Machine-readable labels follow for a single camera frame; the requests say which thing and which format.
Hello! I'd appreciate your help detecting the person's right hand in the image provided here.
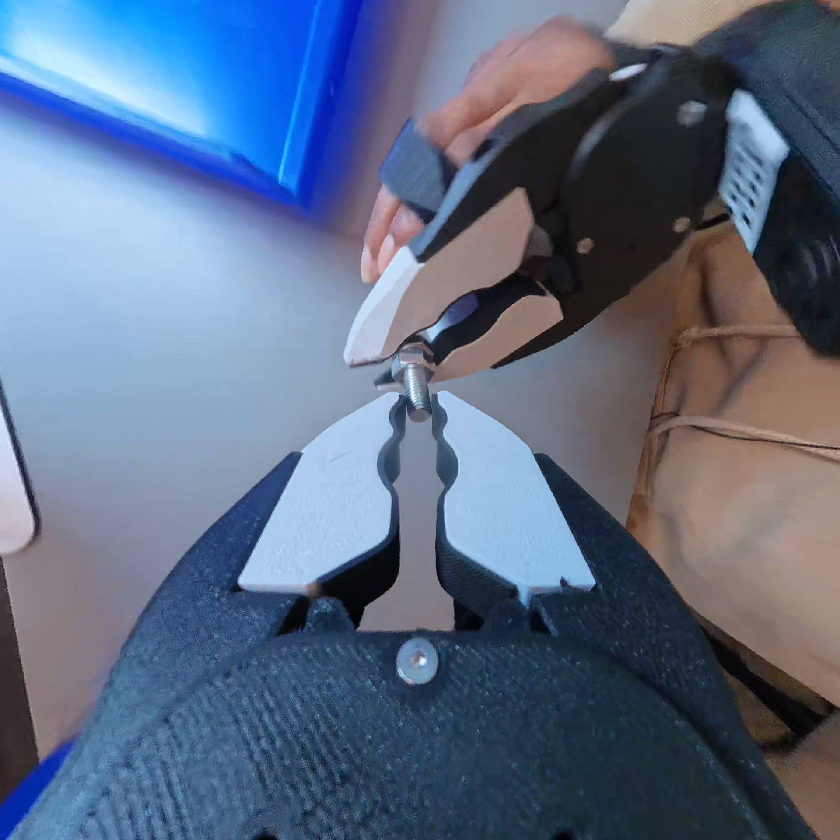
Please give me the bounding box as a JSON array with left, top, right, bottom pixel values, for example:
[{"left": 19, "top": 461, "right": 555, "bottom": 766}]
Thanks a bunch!
[{"left": 360, "top": 16, "right": 620, "bottom": 284}]

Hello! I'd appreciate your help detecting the person's beige hoodie torso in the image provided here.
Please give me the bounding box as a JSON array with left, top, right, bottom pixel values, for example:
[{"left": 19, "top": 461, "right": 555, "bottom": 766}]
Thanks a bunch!
[{"left": 625, "top": 221, "right": 840, "bottom": 716}]

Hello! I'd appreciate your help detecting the white tablet stand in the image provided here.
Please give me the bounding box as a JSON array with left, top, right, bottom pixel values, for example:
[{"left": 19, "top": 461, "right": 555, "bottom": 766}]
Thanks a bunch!
[{"left": 0, "top": 392, "right": 38, "bottom": 556}]

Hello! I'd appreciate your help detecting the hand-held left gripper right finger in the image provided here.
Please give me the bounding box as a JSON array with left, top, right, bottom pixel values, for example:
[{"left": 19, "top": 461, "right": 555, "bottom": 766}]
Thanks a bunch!
[{"left": 434, "top": 392, "right": 598, "bottom": 607}]

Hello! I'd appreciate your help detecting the large silver hex bolt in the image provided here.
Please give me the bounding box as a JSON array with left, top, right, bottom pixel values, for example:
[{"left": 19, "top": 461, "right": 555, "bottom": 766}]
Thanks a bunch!
[{"left": 392, "top": 344, "right": 435, "bottom": 422}]

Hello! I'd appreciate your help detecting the beige hoodie drawstring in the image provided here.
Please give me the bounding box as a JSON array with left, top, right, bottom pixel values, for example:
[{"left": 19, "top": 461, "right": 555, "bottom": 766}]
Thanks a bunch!
[{"left": 641, "top": 322, "right": 840, "bottom": 463}]

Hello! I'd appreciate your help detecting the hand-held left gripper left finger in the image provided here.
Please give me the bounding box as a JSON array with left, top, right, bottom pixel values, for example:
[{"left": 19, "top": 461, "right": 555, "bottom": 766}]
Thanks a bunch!
[{"left": 239, "top": 392, "right": 403, "bottom": 599}]

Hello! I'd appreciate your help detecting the person's right forearm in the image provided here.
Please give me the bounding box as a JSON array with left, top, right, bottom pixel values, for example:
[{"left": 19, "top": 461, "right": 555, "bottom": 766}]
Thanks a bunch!
[{"left": 607, "top": 0, "right": 788, "bottom": 51}]

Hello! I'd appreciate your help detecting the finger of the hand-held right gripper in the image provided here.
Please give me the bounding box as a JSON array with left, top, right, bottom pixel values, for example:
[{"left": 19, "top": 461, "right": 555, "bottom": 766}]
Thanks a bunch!
[
  {"left": 344, "top": 188, "right": 536, "bottom": 370},
  {"left": 427, "top": 292, "right": 569, "bottom": 384}
]

